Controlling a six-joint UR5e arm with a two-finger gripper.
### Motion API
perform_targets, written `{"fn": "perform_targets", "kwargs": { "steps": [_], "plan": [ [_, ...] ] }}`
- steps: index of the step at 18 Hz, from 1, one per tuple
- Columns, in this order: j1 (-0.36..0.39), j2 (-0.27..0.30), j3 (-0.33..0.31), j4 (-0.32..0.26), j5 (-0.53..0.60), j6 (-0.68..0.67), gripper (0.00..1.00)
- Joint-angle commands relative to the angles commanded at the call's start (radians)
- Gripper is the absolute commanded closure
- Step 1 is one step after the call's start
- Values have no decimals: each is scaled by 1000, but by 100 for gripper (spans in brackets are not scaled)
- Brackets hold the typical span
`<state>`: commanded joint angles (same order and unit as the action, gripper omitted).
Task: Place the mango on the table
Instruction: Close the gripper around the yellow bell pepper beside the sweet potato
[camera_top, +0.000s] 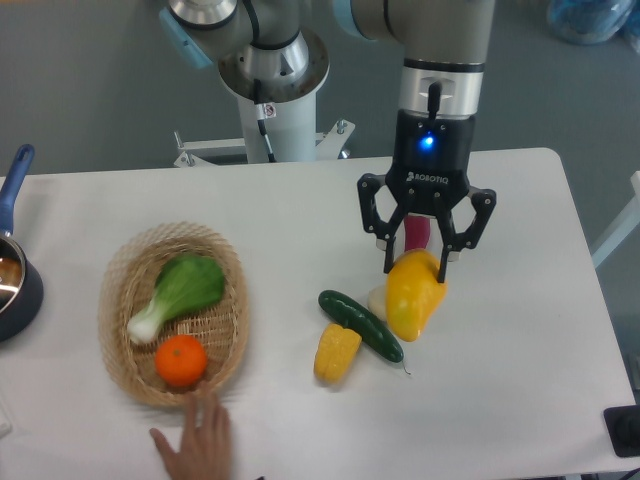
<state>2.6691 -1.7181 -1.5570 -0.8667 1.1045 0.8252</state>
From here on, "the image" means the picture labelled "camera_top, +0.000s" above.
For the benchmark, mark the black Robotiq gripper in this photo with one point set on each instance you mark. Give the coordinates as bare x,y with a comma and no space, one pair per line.
431,155

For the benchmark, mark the yellow mango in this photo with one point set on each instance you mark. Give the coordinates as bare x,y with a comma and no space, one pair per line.
413,293

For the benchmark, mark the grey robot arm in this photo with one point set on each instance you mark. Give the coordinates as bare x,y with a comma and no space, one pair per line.
271,63

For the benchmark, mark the bare human hand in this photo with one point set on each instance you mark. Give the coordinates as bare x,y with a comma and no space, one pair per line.
205,450

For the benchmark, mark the pink and white radish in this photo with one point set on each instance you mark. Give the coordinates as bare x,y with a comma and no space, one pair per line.
417,233

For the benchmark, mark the dark green cucumber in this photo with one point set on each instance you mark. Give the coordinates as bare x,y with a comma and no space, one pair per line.
350,314

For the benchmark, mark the yellow bell pepper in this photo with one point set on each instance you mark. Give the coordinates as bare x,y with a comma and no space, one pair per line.
336,351

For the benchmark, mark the blue plastic bag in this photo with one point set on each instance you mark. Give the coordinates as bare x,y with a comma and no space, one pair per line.
588,23

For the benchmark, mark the green bok choy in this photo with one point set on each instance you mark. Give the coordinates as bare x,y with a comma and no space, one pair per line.
186,284

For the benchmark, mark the orange tangerine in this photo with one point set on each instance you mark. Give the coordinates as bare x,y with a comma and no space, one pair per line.
180,361

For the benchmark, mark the black device at table edge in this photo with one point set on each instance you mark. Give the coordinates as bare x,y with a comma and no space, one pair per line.
622,424

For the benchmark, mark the woven wicker basket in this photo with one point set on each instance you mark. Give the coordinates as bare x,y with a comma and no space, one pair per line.
127,287

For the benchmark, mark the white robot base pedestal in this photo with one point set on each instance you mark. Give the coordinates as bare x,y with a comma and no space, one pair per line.
281,132

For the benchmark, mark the white table frame leg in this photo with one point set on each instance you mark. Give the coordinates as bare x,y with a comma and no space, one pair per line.
626,221

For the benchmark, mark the blue handled saucepan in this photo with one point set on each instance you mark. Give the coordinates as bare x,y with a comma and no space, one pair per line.
22,289

